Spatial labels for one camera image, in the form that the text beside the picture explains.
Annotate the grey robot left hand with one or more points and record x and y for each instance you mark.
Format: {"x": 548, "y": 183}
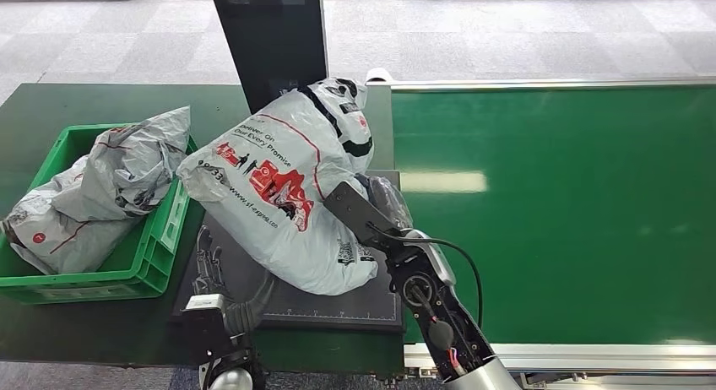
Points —
{"x": 246, "y": 317}

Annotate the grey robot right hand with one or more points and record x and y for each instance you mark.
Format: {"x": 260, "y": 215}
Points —
{"x": 391, "y": 203}

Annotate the white courier bag red print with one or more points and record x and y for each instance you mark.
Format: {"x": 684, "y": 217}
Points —
{"x": 268, "y": 186}

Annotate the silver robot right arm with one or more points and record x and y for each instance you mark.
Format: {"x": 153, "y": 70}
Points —
{"x": 442, "y": 326}

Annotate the black weighing scale platform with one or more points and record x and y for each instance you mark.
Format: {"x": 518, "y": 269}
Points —
{"x": 335, "y": 312}

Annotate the green plastic basket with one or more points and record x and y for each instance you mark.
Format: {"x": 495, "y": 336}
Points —
{"x": 142, "y": 264}

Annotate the white conveyor roller end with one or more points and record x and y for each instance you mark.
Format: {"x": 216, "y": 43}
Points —
{"x": 379, "y": 75}

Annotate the crumpled grey courier bag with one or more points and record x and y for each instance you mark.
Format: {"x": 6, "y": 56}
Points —
{"x": 134, "y": 164}

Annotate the black scale column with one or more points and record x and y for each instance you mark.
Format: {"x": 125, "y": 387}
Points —
{"x": 274, "y": 41}

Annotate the grey courier bag red dot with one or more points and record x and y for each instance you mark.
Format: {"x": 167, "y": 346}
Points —
{"x": 61, "y": 236}

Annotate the green conveyor belt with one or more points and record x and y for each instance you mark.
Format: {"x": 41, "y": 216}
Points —
{"x": 615, "y": 164}

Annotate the metal conveyor underframe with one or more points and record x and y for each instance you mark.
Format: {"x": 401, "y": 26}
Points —
{"x": 587, "y": 381}

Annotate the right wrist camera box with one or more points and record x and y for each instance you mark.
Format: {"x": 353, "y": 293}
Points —
{"x": 352, "y": 208}

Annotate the aluminium conveyor rail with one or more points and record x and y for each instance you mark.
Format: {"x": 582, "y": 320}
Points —
{"x": 587, "y": 357}
{"x": 559, "y": 83}

